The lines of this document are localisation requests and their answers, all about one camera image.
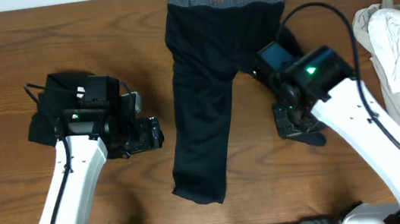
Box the black pants with red waistband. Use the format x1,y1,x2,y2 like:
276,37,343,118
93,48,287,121
165,0,285,205

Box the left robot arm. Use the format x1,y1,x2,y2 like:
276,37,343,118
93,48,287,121
34,75,165,224

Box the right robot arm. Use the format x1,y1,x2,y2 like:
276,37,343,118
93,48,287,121
254,43,400,224

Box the folded black garment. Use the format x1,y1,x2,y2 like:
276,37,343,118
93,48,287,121
28,71,94,147

